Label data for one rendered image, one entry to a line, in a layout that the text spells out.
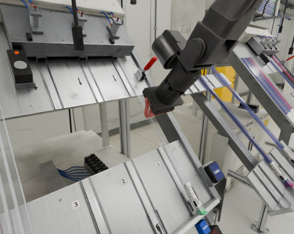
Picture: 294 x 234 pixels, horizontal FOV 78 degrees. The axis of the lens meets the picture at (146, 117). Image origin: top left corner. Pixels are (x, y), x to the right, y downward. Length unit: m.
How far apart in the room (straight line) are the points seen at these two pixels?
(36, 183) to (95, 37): 0.60
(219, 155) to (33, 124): 1.92
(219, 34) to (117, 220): 0.40
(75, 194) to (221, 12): 0.42
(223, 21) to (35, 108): 0.42
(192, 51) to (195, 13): 1.16
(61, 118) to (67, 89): 1.79
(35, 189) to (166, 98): 0.63
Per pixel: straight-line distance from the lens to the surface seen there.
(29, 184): 0.89
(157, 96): 0.44
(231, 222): 1.57
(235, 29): 0.35
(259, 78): 1.32
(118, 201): 0.44
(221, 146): 0.77
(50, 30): 0.58
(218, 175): 0.57
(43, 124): 2.29
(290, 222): 1.77
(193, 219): 0.51
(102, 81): 0.57
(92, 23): 0.66
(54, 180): 0.78
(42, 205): 0.42
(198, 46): 0.34
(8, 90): 0.52
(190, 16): 1.53
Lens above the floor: 1.11
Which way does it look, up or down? 19 degrees down
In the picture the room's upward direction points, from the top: straight up
